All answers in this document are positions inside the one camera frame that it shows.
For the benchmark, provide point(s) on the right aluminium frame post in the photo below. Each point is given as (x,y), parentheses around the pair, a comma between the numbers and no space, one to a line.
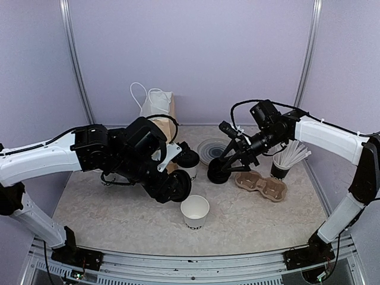
(310,47)

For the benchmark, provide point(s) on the white paper cup stack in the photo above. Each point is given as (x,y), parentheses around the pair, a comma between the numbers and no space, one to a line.
(110,180)

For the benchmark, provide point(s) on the aluminium frame post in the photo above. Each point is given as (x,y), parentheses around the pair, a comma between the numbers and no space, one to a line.
(310,47)
(70,38)

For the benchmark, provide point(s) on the cardboard cup carrier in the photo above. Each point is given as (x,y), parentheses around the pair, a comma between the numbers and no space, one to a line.
(270,188)

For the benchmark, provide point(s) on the white paper coffee cup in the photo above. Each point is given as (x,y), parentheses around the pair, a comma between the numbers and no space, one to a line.
(192,172)

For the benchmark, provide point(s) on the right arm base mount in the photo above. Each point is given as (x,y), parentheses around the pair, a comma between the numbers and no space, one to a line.
(316,252)

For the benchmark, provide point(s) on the left aluminium frame post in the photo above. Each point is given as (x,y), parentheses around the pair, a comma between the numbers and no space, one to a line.
(70,38)

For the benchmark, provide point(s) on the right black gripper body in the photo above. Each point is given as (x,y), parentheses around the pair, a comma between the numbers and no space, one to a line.
(247,149)

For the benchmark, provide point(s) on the black cup of straws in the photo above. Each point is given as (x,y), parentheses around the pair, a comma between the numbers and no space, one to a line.
(286,156)

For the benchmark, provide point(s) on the brown paper bag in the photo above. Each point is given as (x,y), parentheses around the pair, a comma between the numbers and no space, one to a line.
(156,102)

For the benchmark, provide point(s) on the black lid stack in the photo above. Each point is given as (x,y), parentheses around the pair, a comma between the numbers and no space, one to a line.
(218,177)

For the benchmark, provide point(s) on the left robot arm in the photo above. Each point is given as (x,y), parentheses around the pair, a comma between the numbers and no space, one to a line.
(43,158)

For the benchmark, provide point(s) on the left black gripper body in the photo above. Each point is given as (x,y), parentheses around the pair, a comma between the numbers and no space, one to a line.
(131,167)

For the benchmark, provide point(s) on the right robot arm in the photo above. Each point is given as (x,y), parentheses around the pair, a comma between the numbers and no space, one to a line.
(345,168)

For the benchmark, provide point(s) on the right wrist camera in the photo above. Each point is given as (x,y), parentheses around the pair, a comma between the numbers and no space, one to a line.
(233,132)

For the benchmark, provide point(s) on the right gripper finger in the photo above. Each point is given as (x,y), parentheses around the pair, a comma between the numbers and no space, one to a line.
(234,163)
(232,151)

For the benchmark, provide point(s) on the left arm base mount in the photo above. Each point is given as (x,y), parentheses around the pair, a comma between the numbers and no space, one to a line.
(71,254)

